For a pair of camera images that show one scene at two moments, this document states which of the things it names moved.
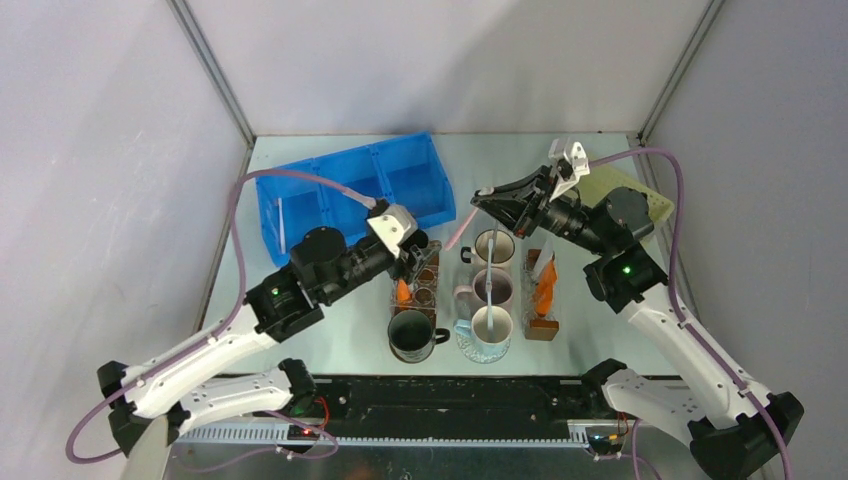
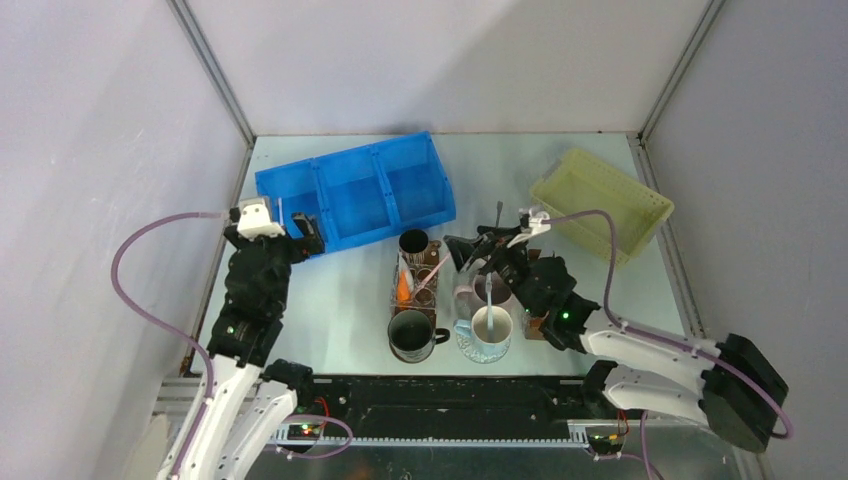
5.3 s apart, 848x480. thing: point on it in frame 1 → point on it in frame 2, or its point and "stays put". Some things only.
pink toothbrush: x=459 y=231 → x=431 y=274
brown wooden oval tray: x=421 y=293 stays put
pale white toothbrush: x=489 y=289 stays put
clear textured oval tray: x=480 y=352 stays put
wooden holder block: x=418 y=293 stays put
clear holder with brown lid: x=536 y=327 stays put
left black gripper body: x=364 y=263 → x=288 y=249
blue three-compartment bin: x=406 y=171 stays put
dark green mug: x=411 y=336 stays put
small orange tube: x=403 y=291 stays put
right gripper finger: x=522 y=213 → x=466 y=251
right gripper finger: x=543 y=174 → x=498 y=234
